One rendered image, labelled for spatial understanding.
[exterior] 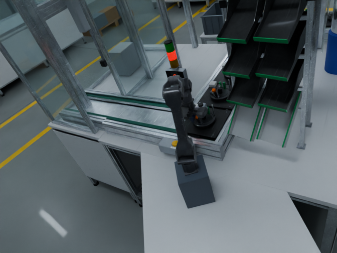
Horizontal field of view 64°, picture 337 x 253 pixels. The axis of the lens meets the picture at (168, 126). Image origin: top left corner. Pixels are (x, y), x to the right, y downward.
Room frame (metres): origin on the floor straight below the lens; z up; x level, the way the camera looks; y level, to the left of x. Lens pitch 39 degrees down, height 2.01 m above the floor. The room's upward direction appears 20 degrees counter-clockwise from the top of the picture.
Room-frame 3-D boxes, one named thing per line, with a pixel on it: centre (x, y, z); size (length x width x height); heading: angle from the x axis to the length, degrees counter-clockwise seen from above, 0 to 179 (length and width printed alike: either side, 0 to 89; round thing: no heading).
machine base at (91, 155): (2.29, 0.25, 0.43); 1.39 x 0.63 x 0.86; 137
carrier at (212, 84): (1.41, -0.39, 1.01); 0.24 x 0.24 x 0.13; 47
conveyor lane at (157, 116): (1.45, -0.01, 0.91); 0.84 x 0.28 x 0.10; 47
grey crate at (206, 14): (3.14, -1.17, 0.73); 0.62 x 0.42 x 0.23; 47
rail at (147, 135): (1.30, 0.09, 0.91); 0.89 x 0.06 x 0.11; 47
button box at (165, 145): (1.13, 0.00, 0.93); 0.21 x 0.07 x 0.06; 47
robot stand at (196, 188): (0.83, -0.03, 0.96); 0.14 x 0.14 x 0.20; 84
